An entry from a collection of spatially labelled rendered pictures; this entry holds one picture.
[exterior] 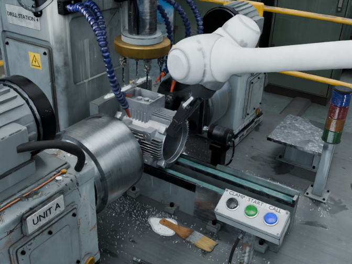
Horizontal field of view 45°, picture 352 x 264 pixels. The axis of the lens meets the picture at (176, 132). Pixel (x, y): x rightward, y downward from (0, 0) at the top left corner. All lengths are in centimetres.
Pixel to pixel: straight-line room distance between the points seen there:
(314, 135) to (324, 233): 47
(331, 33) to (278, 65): 339
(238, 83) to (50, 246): 104
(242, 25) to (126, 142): 44
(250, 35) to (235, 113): 74
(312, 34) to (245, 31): 330
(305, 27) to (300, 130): 263
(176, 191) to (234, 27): 60
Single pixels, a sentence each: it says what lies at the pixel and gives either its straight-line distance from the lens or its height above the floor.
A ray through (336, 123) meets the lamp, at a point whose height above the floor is 110.
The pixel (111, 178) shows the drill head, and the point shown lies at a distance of 113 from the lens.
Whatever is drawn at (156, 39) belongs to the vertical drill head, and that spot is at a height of 135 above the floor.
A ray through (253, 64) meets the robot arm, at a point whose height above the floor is 142.
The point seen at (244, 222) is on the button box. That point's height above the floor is 105.
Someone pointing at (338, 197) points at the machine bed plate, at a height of 80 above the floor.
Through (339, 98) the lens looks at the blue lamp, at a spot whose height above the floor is 119.
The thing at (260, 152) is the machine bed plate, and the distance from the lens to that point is 185.
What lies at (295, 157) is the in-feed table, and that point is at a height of 82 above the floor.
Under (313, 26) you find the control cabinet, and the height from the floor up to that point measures 77.
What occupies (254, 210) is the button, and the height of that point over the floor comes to 107.
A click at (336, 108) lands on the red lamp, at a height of 116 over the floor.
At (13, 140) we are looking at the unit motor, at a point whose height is 130.
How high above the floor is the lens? 171
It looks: 28 degrees down
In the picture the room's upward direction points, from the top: 3 degrees clockwise
